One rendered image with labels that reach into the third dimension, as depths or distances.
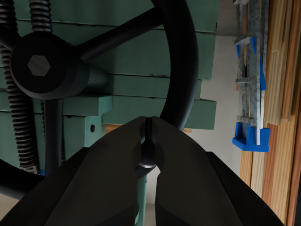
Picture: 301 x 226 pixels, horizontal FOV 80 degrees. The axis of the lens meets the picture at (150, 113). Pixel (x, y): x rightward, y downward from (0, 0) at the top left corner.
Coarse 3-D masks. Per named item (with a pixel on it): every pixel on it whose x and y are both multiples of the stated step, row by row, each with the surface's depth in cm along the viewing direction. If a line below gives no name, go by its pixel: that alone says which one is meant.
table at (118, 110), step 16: (0, 96) 26; (80, 96) 27; (96, 96) 27; (112, 96) 36; (128, 96) 36; (32, 112) 27; (64, 112) 27; (80, 112) 27; (96, 112) 27; (112, 112) 36; (128, 112) 36; (144, 112) 36; (160, 112) 36; (192, 112) 37; (208, 112) 37; (192, 128) 37; (208, 128) 37
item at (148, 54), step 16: (32, 32) 34; (64, 32) 34; (80, 32) 34; (96, 32) 34; (160, 32) 34; (128, 48) 35; (144, 48) 35; (160, 48) 35; (208, 48) 35; (0, 64) 35; (96, 64) 35; (112, 64) 35; (128, 64) 35; (144, 64) 35; (160, 64) 35; (208, 64) 35; (208, 80) 36
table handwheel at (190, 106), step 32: (160, 0) 16; (0, 32) 17; (128, 32) 17; (192, 32) 17; (32, 64) 16; (64, 64) 16; (192, 64) 17; (32, 96) 17; (64, 96) 18; (192, 96) 18; (0, 160) 20; (0, 192) 18
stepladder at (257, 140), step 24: (240, 0) 109; (264, 0) 96; (240, 24) 112; (264, 24) 97; (240, 48) 115; (264, 48) 99; (240, 72) 117; (264, 72) 101; (240, 96) 120; (240, 120) 116; (240, 144) 112; (264, 144) 107
